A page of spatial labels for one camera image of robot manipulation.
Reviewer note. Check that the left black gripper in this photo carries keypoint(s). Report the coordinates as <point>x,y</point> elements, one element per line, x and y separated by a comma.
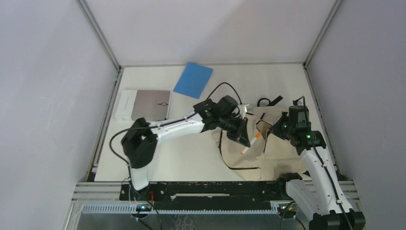
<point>240,135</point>

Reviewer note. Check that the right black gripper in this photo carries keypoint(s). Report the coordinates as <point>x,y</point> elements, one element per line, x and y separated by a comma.
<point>275,129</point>

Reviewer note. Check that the orange capped white pen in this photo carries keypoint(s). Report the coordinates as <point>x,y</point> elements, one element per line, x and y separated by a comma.
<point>251,143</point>

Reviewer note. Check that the beige canvas student bag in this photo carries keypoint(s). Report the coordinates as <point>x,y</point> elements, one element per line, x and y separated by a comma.
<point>269,156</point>

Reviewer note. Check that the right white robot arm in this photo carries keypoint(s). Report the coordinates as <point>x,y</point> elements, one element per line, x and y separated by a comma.
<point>328,208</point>

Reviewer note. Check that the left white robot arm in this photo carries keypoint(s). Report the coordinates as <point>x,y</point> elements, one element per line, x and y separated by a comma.
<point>143,137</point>

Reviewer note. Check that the blue notebook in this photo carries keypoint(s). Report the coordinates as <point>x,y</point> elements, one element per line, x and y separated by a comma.
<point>193,80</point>

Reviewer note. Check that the grey and white book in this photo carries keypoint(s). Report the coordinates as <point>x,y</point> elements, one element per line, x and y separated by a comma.
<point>152,105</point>

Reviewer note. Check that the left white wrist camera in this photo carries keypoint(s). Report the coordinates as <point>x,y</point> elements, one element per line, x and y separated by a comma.
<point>246,108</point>

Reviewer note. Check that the black mounting rail base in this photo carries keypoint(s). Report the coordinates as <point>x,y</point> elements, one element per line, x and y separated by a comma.
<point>209,196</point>

